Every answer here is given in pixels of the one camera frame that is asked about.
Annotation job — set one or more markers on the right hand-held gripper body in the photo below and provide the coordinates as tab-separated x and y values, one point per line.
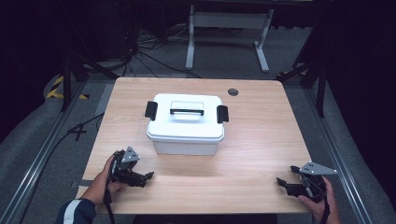
314	183

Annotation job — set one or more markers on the grey table grommet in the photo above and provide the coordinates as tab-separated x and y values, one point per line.
233	91

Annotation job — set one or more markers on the aluminium floor rail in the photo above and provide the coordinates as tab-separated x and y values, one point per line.
40	161
336	149

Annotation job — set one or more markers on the white lidded storage box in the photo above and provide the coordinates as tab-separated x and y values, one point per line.
186	127

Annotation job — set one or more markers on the person's left hand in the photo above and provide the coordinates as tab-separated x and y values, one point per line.
99	186

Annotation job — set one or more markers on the person's right hand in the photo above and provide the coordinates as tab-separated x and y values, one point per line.
320	211

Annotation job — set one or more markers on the yellow black hazard tape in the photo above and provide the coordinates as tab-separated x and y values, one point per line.
53	92

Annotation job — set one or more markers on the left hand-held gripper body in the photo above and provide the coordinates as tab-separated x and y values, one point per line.
122	165

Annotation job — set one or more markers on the black tripod stand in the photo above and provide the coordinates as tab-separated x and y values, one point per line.
321	87
66	81

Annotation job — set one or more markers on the white metal desk frame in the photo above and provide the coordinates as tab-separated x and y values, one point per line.
230	20

